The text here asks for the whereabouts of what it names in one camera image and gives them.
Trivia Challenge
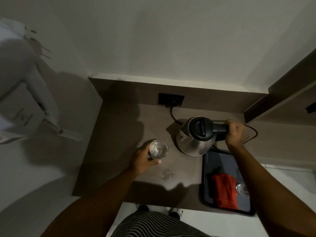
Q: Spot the black power cord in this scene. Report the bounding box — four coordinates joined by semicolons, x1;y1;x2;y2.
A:
169;105;258;145

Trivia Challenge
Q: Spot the person's left hand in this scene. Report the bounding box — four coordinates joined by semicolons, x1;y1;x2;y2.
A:
127;143;162;177

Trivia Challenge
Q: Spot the person's right forearm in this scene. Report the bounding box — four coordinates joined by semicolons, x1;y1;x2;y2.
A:
226;143;316;237

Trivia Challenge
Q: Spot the white padded hanger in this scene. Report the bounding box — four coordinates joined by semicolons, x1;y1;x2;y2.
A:
37;102;83;142

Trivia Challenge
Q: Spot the stainless steel electric kettle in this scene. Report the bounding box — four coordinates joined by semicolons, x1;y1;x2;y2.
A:
176;116;229;157

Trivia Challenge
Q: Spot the person's right hand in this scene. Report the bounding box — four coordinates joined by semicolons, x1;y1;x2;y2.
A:
224;120;247;151

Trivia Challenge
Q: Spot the person's left forearm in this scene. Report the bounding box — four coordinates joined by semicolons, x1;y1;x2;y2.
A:
41;168;146;237

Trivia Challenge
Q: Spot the person's right shoe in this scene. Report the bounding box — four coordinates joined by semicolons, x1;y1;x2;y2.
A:
169;207;184;218

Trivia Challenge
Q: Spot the small clear glass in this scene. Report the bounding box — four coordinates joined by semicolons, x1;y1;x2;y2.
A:
236;183;250;197

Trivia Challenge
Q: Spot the brown wooden shelf panel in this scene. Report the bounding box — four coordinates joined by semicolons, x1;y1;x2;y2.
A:
244;48;316;124

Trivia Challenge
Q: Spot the clear drinking glass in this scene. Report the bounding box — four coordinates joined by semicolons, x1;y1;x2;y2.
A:
149;139;169;161

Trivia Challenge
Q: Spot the clear plastic wrapper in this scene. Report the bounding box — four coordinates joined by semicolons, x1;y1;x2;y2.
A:
158;168;174;181

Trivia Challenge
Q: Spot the black serving tray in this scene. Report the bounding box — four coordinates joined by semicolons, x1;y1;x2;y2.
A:
201;148;256;217

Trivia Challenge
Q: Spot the white laundry bag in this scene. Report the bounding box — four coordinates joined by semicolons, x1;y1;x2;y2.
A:
0;81;47;145

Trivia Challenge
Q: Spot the striped black white clothing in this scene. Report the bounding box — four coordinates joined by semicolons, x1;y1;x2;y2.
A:
106;211;210;237

